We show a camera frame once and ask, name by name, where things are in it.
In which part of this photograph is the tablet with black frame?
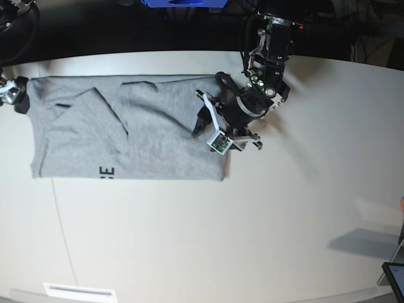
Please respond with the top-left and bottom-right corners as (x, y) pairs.
(382, 262), (404, 303)

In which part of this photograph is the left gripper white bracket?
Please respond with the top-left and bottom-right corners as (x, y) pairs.
(192, 90), (263, 155)

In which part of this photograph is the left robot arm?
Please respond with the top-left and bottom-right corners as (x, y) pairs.
(192, 1), (311, 155)

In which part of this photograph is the white label strip on table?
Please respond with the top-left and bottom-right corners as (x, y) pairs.
(44, 282), (117, 302)

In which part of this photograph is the grey T-shirt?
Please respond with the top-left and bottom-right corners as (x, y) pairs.
(27, 75), (227, 181)

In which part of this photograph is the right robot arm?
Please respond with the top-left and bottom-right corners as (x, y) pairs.
(1, 1), (40, 114)

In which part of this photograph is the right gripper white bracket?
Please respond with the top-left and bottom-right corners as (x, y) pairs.
(1, 76), (30, 114)

